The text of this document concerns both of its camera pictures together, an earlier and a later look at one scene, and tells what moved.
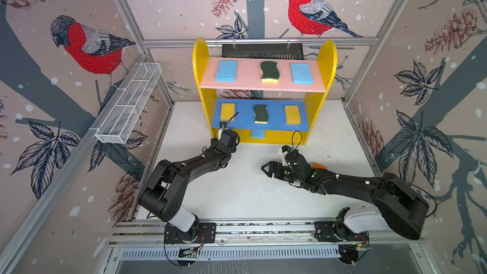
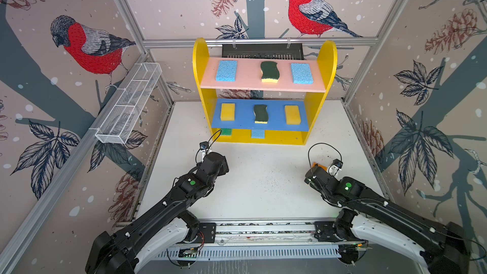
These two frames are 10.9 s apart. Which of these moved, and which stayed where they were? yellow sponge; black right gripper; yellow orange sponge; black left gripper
Moved: black right gripper; black left gripper
Stayed: yellow sponge; yellow orange sponge
